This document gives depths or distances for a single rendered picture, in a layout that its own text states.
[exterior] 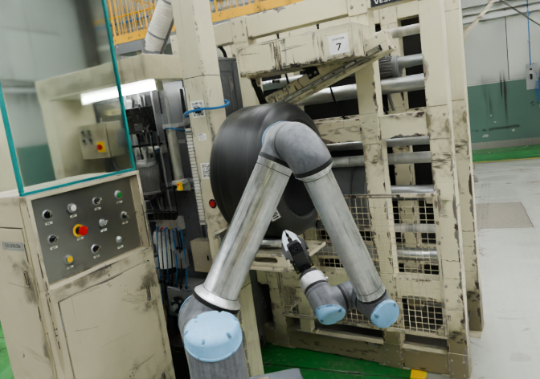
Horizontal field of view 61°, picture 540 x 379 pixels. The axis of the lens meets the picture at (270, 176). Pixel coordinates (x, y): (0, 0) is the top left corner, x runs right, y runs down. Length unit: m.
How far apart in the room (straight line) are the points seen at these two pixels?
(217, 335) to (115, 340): 1.02
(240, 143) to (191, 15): 0.66
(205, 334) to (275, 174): 0.48
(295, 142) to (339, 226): 0.27
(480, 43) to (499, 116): 1.61
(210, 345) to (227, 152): 0.86
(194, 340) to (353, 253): 0.49
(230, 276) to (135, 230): 0.98
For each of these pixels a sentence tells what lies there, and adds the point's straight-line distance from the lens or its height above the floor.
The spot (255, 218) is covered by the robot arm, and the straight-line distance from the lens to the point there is 1.33.
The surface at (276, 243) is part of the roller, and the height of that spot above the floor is 0.90.
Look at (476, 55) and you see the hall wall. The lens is 11.12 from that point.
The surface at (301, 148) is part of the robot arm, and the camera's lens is 1.22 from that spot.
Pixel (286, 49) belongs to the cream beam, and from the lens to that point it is 2.17.
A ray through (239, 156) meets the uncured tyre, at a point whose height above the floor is 1.30.
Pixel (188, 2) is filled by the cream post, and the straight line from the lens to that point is 2.18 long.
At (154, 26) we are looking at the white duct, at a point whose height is 2.00.
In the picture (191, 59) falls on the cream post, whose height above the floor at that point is 1.74.
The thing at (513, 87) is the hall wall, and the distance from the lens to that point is 11.08.
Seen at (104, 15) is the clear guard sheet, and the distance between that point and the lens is 2.26.
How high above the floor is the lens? 1.46
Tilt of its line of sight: 8 degrees down
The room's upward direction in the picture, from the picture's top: 8 degrees counter-clockwise
